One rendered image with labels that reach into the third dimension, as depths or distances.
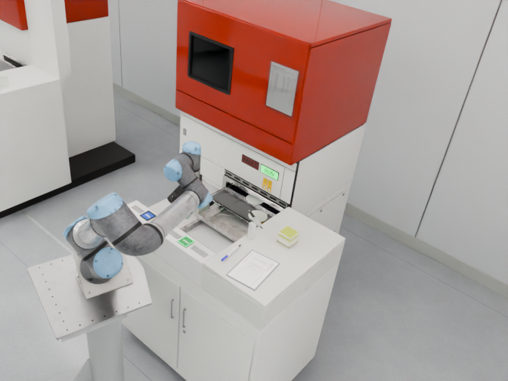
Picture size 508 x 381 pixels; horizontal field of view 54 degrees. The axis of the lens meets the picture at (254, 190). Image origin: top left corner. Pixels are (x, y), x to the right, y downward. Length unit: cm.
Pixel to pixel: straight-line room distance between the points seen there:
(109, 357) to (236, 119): 130
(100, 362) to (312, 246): 115
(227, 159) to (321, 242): 73
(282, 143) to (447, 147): 163
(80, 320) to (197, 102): 124
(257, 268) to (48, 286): 90
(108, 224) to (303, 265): 95
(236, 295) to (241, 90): 98
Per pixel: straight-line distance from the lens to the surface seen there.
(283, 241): 231
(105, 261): 206
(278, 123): 238
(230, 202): 267
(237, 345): 233
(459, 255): 407
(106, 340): 252
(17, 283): 363
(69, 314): 224
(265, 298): 208
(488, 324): 383
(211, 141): 281
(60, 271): 243
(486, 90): 356
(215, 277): 218
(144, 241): 169
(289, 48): 225
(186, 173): 195
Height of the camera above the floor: 245
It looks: 34 degrees down
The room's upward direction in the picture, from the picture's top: 7 degrees clockwise
